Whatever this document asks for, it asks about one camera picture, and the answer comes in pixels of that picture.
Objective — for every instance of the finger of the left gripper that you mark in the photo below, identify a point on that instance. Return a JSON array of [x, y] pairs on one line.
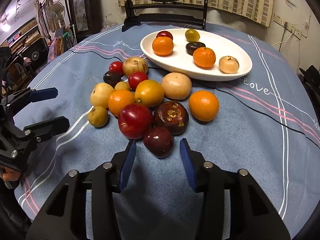
[[42, 94], [45, 130]]

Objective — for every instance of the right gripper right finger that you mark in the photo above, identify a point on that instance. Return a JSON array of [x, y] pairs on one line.
[[252, 216]]

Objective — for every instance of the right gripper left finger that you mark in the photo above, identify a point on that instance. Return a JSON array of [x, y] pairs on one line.
[[63, 216]]

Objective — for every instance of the pale yellow pear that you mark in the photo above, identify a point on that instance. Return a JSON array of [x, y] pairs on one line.
[[100, 95]]

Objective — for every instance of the olive green small fruit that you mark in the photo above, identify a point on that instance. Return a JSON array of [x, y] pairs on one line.
[[98, 117]]

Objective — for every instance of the yellow-orange persimmon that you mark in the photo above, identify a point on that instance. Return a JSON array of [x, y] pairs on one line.
[[149, 93]]

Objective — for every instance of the dark red plum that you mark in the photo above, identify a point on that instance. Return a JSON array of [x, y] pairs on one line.
[[159, 141], [165, 34]]

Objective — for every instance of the large orange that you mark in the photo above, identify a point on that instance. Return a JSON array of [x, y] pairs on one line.
[[203, 105]]

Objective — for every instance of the small orange mandarin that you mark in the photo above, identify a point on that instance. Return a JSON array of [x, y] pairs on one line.
[[162, 46]]

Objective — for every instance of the dark brown mangosteen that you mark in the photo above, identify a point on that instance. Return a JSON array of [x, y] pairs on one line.
[[173, 116]]

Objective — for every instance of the large beige round pear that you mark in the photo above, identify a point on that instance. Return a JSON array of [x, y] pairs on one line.
[[176, 86]]

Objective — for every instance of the dark purple plum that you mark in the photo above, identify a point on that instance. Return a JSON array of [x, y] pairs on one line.
[[192, 46]]

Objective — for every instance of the small beige pear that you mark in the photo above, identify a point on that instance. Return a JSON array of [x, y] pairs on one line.
[[229, 64]]

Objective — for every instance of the green-yellow plum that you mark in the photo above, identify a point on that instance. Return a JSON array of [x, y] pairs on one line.
[[192, 35]]

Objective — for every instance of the large orange mandarin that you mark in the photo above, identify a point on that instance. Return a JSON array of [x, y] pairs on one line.
[[204, 57]]

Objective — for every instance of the person's left hand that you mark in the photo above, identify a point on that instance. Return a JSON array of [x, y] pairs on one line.
[[9, 174]]

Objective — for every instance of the blue striped tablecloth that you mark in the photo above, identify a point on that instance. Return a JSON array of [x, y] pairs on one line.
[[174, 145]]

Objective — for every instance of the dark purple small fruit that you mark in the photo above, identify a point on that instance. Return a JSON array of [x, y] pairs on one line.
[[112, 78]]

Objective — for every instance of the small red tomato fruit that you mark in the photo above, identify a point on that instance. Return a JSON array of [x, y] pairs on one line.
[[117, 66]]

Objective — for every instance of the small yellow-green fruit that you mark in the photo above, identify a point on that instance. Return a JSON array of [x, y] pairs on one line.
[[122, 86]]

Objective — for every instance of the standing fan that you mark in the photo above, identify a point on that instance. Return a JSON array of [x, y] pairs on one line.
[[55, 16]]

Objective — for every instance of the beige speckled round fruit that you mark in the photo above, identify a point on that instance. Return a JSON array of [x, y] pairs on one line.
[[134, 64]]

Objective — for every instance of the red cherry tomato fruit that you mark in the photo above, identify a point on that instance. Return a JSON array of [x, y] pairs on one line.
[[136, 78]]

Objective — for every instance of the large red apple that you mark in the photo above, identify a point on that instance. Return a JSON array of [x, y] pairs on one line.
[[135, 120]]

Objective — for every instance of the dark wooden framed mirror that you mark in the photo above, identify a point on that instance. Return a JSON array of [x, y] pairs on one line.
[[86, 17]]

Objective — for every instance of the round goldfish screen on stand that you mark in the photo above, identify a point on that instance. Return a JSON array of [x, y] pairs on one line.
[[132, 19]]

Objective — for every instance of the white oval plate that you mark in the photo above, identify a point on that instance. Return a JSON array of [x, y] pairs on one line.
[[180, 61]]

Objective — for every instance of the wall power strip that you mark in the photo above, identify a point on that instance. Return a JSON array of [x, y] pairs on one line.
[[292, 28]]

